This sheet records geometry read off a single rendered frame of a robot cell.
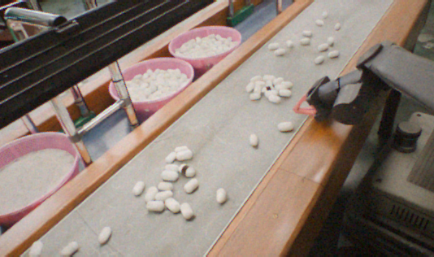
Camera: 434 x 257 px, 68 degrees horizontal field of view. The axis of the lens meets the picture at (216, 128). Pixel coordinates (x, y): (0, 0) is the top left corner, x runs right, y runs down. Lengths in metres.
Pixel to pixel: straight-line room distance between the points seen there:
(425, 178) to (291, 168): 0.55
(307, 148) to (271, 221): 0.20
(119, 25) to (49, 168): 0.47
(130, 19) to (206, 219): 0.38
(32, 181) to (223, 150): 0.46
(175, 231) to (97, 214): 0.18
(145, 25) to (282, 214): 0.40
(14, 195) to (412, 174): 1.07
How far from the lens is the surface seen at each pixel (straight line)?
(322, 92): 0.75
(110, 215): 0.70
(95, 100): 1.09
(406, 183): 1.09
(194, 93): 0.92
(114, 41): 0.53
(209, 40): 1.28
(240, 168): 0.71
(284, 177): 0.65
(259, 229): 0.58
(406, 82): 0.52
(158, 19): 0.58
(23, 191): 0.87
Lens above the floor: 1.25
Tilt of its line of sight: 39 degrees down
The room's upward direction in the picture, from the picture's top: 9 degrees counter-clockwise
